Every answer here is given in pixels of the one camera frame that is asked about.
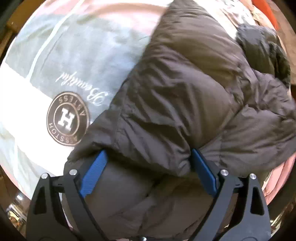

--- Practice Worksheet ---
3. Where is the dark brown puffer jacket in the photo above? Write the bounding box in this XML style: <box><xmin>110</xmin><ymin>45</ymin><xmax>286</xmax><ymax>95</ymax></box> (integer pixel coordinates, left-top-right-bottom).
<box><xmin>64</xmin><ymin>1</ymin><xmax>295</xmax><ymax>240</ymax></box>

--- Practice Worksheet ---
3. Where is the plaid bed sheet with logo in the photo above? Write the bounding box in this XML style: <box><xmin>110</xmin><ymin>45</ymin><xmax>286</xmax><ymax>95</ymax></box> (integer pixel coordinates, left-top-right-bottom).
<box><xmin>0</xmin><ymin>0</ymin><xmax>255</xmax><ymax>202</ymax></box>

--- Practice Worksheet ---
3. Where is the orange carrot plush pillow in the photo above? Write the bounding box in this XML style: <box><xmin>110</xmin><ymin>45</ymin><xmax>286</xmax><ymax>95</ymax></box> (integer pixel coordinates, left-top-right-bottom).
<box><xmin>252</xmin><ymin>0</ymin><xmax>279</xmax><ymax>30</ymax></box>

